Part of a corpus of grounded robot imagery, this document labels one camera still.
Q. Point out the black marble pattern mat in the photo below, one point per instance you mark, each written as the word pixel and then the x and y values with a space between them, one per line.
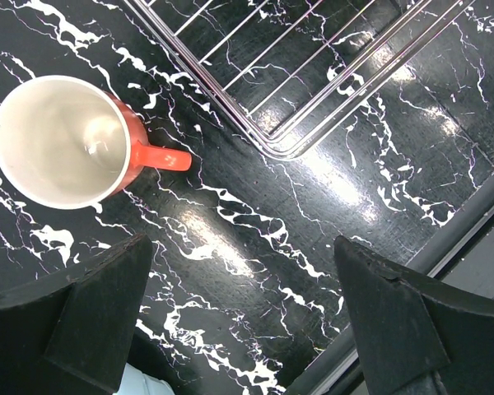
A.
pixel 243 296

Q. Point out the light blue headphones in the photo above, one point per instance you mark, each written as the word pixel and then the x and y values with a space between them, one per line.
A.
pixel 135 382

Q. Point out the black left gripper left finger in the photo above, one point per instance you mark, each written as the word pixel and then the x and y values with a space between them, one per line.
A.
pixel 70 332

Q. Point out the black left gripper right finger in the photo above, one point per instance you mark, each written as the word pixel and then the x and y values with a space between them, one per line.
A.
pixel 414 334

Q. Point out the metal wire dish rack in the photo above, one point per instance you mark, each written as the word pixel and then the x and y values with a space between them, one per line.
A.
pixel 287 73

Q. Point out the orange ceramic mug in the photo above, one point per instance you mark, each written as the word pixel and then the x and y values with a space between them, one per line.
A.
pixel 66 144

